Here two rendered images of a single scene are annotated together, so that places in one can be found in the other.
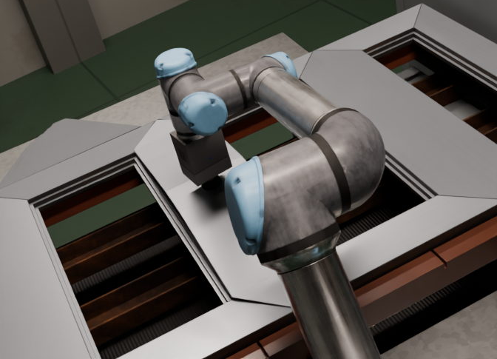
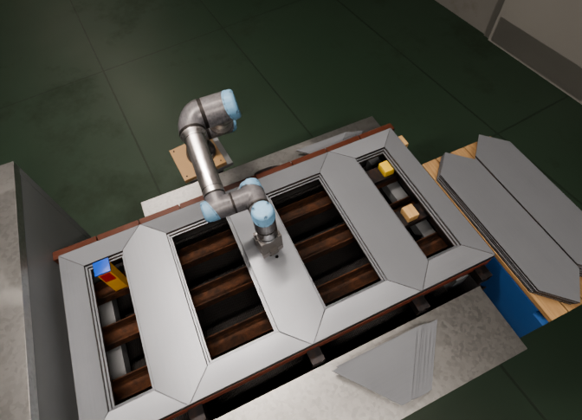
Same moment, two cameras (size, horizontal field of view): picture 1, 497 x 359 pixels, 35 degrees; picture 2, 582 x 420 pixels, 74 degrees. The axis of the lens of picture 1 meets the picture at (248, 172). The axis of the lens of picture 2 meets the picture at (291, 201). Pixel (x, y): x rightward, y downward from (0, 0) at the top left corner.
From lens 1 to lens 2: 1.98 m
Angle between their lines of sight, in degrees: 85
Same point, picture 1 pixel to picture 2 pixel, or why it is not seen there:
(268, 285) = not seen: hidden behind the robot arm
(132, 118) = (346, 407)
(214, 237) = not seen: hidden behind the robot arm
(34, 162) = (409, 347)
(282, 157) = (213, 97)
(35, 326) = (352, 194)
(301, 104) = (202, 146)
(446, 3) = not seen: outside the picture
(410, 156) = (167, 262)
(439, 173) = (159, 246)
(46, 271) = (356, 222)
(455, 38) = (89, 381)
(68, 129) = (393, 385)
